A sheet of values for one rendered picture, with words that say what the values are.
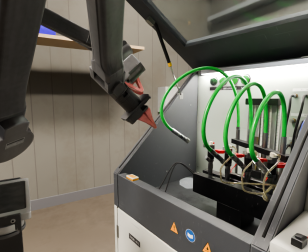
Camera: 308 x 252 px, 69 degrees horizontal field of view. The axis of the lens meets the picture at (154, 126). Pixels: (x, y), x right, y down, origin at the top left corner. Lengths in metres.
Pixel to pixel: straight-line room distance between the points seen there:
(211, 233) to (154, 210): 0.25
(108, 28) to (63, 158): 2.58
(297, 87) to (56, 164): 2.55
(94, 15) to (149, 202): 0.66
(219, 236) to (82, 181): 2.52
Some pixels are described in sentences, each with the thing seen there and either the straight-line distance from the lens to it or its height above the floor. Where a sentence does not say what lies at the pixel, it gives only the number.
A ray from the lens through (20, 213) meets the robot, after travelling 0.59.
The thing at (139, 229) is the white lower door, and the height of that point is 0.76.
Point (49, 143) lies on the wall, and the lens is 2.86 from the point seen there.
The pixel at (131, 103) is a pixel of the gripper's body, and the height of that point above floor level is 1.28.
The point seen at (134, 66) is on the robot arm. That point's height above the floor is 1.38.
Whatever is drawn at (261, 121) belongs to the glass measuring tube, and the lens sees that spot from 1.12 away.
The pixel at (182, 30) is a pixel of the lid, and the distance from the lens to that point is 1.17.
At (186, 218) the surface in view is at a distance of 0.75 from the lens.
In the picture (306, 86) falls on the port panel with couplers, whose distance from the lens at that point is 1.07.
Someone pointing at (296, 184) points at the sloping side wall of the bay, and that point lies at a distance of 0.69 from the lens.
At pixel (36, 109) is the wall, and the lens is 2.81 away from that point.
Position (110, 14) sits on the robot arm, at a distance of 0.41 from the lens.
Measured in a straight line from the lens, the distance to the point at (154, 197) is 0.84.
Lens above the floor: 1.29
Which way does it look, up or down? 7 degrees down
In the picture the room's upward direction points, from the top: straight up
